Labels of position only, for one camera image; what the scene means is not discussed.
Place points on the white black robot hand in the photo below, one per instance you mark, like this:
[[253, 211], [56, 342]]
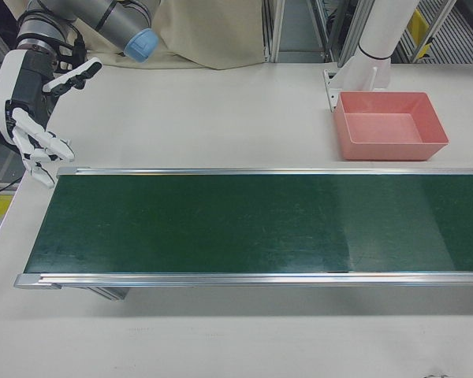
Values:
[[27, 86]]

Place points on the grey UR5e robot arm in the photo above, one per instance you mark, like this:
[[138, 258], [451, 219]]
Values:
[[110, 19]]

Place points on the pink plastic box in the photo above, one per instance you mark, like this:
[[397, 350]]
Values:
[[382, 126]]

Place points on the beige cloth cover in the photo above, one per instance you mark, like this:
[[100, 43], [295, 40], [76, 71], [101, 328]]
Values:
[[213, 31]]

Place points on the aluminium shelf rack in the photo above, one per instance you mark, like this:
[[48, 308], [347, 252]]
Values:
[[323, 23]]

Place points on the white robot torso column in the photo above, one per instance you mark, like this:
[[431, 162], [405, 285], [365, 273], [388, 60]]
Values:
[[382, 27]]

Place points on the yellow black label tag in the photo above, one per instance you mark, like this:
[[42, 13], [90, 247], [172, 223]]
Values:
[[419, 23]]

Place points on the grey roller rack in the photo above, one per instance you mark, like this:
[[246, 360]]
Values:
[[453, 35]]

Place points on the green conveyor belt aluminium frame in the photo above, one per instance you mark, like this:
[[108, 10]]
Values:
[[236, 220]]

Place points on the aluminium profile frame post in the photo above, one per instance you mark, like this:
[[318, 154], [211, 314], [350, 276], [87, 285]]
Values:
[[274, 31]]

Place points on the white metal mounting bracket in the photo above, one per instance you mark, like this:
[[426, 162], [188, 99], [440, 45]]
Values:
[[330, 90]]

